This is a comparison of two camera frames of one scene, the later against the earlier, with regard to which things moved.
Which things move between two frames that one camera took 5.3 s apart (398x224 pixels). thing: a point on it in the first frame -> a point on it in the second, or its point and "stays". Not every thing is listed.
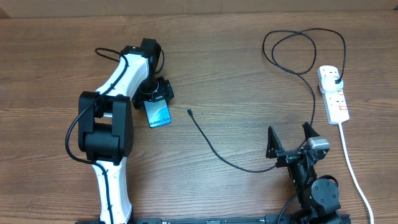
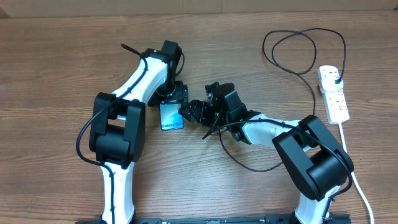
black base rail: x=268 y=219 stays
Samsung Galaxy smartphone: x=158 y=113 -> x=170 y=117
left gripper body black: x=153 y=88 -> x=172 y=91
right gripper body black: x=285 y=158 -> x=208 y=115
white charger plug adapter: x=328 y=84 stays
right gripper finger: x=274 y=145 -> x=189 y=112
